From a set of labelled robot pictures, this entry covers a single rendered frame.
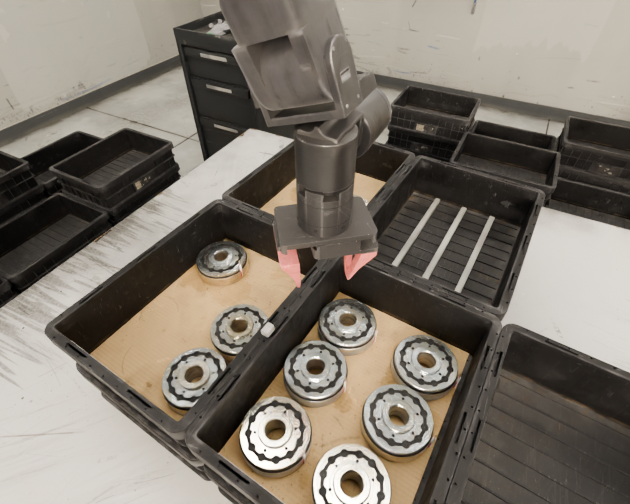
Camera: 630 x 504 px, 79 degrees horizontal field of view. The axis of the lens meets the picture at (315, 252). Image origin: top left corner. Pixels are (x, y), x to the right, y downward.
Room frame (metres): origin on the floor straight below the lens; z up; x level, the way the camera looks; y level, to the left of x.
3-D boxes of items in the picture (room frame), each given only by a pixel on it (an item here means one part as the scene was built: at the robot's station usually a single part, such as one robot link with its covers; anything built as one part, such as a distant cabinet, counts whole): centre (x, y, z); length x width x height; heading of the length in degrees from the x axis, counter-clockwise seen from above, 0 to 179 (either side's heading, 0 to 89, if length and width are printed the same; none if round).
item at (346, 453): (0.14, -0.05, 0.86); 0.10 x 0.10 x 0.01
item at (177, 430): (0.42, 0.19, 0.92); 0.40 x 0.30 x 0.02; 148
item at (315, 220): (0.31, -0.01, 1.18); 0.10 x 0.07 x 0.07; 101
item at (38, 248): (1.06, 1.03, 0.31); 0.40 x 0.30 x 0.34; 152
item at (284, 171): (0.76, -0.02, 0.87); 0.40 x 0.30 x 0.11; 148
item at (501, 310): (0.60, -0.28, 0.92); 0.40 x 0.30 x 0.02; 148
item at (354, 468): (0.14, -0.05, 0.86); 0.05 x 0.05 x 0.01
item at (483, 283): (0.60, -0.28, 0.87); 0.40 x 0.30 x 0.11; 148
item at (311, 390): (0.30, 0.00, 0.86); 0.10 x 0.10 x 0.01
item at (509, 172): (1.40, -0.79, 0.37); 0.40 x 0.30 x 0.45; 62
